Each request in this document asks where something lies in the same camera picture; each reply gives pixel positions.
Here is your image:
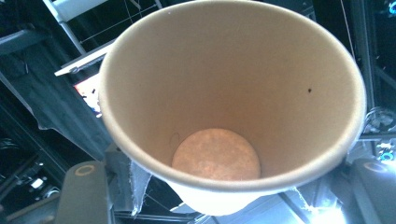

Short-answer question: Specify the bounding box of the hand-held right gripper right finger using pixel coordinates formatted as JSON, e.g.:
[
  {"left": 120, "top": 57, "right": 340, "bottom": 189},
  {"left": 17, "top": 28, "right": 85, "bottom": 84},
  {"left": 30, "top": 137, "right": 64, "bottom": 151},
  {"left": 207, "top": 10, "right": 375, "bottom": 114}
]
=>
[{"left": 292, "top": 156, "right": 355, "bottom": 217}]

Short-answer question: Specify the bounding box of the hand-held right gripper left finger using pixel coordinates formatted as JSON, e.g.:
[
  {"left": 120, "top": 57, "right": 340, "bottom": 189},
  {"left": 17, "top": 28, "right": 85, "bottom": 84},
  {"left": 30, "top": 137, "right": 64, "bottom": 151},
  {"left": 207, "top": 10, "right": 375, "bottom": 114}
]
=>
[{"left": 105, "top": 145, "right": 153, "bottom": 217}]

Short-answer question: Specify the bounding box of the beige paper cup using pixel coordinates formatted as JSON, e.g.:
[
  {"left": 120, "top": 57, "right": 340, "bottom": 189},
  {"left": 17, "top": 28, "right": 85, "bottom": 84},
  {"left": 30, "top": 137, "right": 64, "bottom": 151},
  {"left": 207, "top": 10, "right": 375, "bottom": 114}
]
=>
[{"left": 98, "top": 0, "right": 368, "bottom": 217}]

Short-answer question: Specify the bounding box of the lit monitor screen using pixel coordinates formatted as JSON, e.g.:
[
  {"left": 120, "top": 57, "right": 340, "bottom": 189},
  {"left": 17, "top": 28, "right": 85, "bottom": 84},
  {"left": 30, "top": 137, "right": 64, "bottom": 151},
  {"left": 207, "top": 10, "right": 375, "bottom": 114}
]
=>
[{"left": 74, "top": 72, "right": 104, "bottom": 119}]

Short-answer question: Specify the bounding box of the dark curtain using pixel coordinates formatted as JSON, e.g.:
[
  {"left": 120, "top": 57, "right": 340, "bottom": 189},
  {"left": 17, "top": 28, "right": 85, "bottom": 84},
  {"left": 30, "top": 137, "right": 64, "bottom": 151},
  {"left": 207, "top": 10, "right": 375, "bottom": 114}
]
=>
[{"left": 0, "top": 52, "right": 110, "bottom": 161}]

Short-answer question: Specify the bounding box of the coiled cable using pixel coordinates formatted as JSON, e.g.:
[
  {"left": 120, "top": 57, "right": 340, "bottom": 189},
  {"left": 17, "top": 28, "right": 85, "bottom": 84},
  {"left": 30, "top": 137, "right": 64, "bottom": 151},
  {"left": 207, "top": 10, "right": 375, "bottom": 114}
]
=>
[{"left": 363, "top": 106, "right": 396, "bottom": 135}]

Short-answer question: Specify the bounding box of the white metal frame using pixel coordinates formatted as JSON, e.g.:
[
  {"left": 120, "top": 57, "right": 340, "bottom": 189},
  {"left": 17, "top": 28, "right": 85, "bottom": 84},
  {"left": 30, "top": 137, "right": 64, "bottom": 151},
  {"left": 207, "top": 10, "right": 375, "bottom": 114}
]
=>
[{"left": 42, "top": 0, "right": 163, "bottom": 77}]

